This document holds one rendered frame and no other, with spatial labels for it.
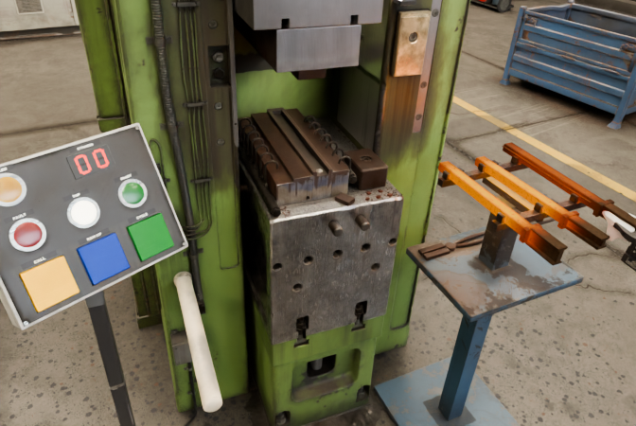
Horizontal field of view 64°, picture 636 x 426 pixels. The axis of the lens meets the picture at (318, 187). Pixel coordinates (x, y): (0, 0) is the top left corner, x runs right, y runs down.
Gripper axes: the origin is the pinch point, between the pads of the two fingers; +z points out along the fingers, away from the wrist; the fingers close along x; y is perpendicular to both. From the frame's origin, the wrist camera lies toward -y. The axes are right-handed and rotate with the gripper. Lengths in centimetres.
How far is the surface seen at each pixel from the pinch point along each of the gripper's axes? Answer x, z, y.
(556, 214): -13.1, 4.3, 0.5
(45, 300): -122, 18, 0
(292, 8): -66, 43, -40
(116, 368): -115, 32, 42
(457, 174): -24.6, 27.3, 0.8
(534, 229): -25.0, 0.2, -1.4
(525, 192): -13.3, 14.3, 0.7
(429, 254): -28.4, 26.7, 26.8
